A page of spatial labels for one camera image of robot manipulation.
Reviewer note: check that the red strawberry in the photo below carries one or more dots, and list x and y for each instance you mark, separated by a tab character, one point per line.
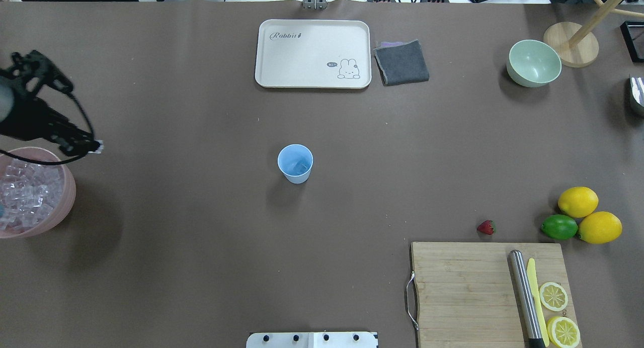
487	227

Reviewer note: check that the lemon half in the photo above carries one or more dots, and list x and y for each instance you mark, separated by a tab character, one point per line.
563	332
553	296

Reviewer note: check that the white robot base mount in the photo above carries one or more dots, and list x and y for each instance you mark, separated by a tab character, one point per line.
314	339

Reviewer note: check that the wooden cutting board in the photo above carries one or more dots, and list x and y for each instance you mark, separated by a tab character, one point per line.
466	295

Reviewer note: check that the lemon half lower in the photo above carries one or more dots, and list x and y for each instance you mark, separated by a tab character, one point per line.
563	332

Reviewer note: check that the yellow lemon lower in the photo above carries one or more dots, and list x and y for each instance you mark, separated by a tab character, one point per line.
600	227

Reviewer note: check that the cream rabbit tray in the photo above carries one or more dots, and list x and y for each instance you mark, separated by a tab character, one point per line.
313	54

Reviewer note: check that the wooden cup tree stand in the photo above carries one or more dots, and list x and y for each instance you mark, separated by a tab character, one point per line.
576	44

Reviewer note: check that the steel muddler rod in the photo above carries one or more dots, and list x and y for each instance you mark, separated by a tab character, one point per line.
526	300

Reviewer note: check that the light blue plastic cup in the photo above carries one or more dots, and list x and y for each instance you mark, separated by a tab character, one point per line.
295	161

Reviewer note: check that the clear ice cubes pile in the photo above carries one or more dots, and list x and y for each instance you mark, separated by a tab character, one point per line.
30	192

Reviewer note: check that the pink bowl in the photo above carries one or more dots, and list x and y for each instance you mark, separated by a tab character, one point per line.
60	211

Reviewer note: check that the yellow plastic knife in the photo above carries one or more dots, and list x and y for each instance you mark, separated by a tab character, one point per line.
533	286

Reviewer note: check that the mint green bowl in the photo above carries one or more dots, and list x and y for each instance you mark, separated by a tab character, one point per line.
532	63

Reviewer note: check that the green lime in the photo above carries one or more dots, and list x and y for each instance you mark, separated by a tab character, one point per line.
559	227

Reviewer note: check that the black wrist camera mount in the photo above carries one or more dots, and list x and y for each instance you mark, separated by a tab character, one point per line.
29	73

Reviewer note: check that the grey folded cloth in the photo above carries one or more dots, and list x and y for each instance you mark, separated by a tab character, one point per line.
401	62

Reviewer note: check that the lemon half upper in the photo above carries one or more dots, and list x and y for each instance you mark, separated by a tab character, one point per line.
553	296

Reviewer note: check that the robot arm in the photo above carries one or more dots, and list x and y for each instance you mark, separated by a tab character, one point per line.
9	97

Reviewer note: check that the yellow lemon upper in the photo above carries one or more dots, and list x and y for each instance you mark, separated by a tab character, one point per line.
578	202

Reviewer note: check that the yellow lemon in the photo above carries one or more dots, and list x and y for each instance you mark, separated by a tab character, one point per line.
578	202
600	227

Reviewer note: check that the steel ice scoop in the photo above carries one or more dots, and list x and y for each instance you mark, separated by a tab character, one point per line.
635	93

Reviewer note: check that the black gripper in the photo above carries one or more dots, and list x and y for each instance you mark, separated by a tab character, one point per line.
29	117

